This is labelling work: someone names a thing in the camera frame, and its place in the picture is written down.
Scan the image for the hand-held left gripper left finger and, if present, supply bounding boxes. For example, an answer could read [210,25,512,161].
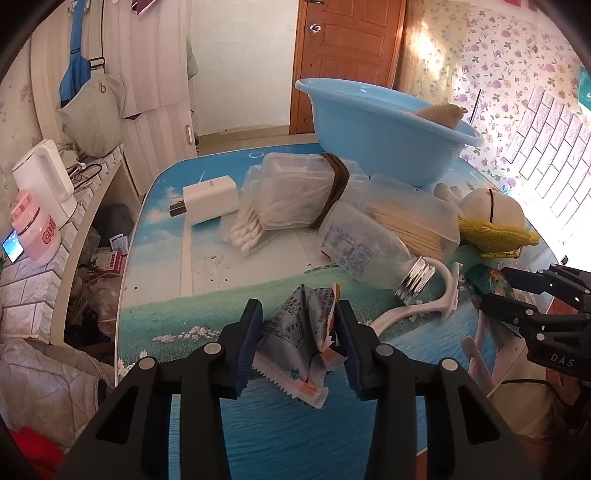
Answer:
[55,299,264,480]

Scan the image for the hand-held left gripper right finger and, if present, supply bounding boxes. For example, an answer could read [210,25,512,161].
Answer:
[335,300,541,480]

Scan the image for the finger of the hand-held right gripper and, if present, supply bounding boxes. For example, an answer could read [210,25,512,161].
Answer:
[480,293,591,352]
[501,264,591,315]

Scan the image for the grey snack packet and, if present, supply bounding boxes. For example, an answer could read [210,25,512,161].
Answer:
[253,284,349,409]

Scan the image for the white plush rabbit toy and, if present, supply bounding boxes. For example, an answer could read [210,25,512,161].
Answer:
[434,182,541,259]

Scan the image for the clear toothpick box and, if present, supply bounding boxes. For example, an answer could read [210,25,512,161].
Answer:
[358,173,462,265]

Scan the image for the clear cotton swab box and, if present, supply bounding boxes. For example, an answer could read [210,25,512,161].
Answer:
[240,152,370,232]

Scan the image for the white plug charger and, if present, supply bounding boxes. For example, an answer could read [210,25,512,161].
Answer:
[170,175,240,227]

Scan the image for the light blue plastic basin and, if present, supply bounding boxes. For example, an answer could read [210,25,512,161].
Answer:
[294,78,485,188]

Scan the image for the landscape printed desktop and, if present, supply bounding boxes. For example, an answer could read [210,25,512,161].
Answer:
[115,143,559,480]

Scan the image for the green printed packet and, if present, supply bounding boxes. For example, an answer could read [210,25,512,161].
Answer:
[464,265,514,301]

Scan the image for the white plastic hook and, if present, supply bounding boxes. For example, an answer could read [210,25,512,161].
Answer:
[367,261,465,342]

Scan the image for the clear bottle with metal cap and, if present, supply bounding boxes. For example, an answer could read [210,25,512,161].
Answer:
[318,199,445,306]

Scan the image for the bunch of loose cotton swabs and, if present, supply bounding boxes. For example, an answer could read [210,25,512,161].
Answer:
[224,203,267,257]

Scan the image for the brown rubber band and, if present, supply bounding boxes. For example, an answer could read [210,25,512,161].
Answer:
[311,152,352,229]

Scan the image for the crumpled plastic bags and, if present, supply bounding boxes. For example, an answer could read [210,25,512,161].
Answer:
[69,277,121,342]

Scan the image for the small red box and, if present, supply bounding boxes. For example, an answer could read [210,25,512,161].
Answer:
[95,249,127,274]

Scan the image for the dark grey bag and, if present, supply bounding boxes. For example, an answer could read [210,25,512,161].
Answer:
[92,203,137,236]

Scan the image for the beige plush toy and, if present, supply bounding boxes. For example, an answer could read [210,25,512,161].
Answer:
[413,104,467,130]

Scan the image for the grey quilted blanket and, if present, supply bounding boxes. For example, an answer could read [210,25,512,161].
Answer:
[0,339,114,450]

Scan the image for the brick pattern side shelf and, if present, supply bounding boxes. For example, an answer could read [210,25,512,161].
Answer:
[0,143,125,342]

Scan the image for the red cloth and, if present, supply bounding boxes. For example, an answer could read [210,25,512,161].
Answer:
[9,427,70,480]

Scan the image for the pink jar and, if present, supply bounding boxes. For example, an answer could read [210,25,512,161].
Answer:
[10,191,62,261]

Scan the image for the smartphone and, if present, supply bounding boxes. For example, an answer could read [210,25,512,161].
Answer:
[2,232,25,263]

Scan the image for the white electric kettle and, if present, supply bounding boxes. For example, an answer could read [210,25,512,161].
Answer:
[12,139,77,217]

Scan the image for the beige tote bag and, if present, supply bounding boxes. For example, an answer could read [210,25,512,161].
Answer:
[58,74,127,158]

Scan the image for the brown wooden door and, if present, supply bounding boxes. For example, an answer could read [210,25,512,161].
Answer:
[290,0,407,136]

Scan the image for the white wardrobe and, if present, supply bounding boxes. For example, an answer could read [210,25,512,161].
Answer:
[30,0,197,195]

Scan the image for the blue apron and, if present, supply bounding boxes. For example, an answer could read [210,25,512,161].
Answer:
[59,0,105,109]

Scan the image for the teal wall card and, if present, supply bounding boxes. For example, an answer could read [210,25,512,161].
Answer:
[577,67,591,109]

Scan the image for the tangle of cables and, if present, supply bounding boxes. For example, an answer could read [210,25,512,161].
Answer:
[65,159,105,190]

